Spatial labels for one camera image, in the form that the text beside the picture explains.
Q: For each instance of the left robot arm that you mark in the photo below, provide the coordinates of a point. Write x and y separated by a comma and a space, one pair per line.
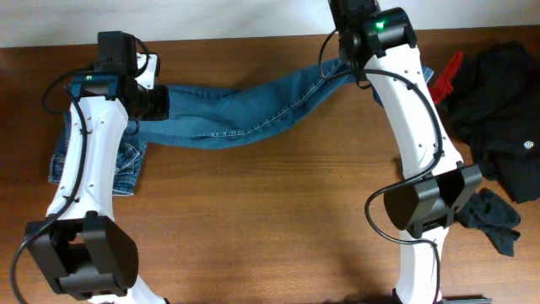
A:
78, 247

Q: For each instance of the dark grey cloth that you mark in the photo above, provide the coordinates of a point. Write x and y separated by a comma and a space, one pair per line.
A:
491, 214

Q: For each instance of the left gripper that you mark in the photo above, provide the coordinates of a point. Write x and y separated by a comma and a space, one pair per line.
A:
158, 102

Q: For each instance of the blue denim jeans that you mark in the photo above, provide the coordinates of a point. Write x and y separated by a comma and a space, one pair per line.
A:
220, 118

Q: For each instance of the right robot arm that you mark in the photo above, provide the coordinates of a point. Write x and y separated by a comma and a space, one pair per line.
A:
380, 46

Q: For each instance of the black garment with red trim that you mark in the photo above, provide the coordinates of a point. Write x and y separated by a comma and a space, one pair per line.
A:
491, 101

